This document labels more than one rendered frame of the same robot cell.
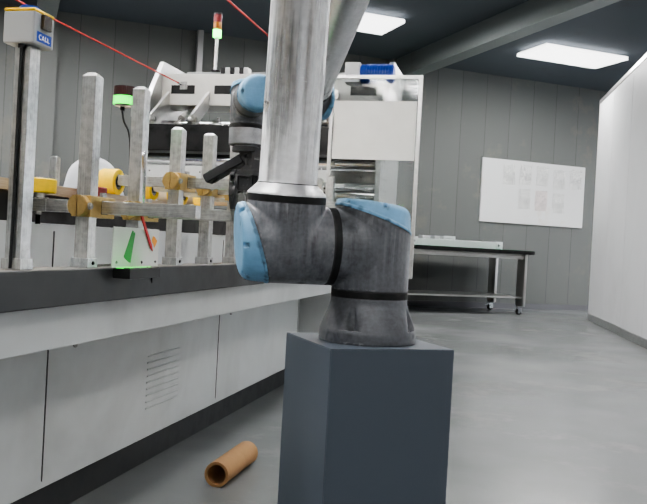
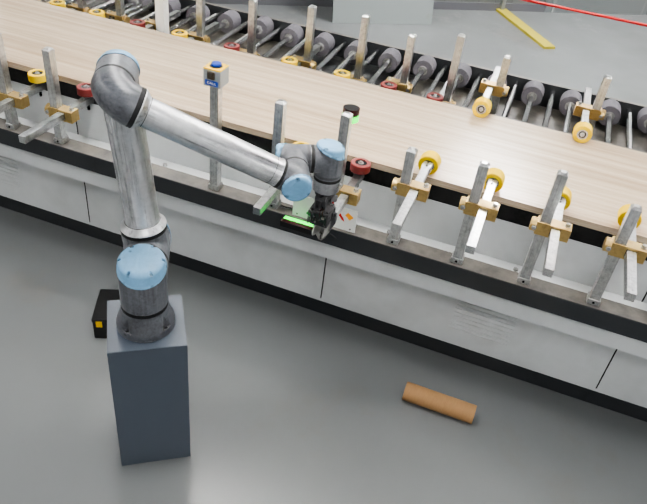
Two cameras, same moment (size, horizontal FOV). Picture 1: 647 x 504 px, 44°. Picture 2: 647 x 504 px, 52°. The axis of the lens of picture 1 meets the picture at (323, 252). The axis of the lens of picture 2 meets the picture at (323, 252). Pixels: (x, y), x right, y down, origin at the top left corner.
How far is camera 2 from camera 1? 3.10 m
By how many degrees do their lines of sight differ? 92
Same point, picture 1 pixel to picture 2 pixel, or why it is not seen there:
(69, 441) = (349, 294)
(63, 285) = (235, 206)
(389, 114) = not seen: outside the picture
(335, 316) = not seen: hidden behind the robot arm
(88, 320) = (279, 233)
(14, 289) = (196, 195)
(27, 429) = (308, 267)
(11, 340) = (213, 216)
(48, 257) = not seen: hidden behind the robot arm
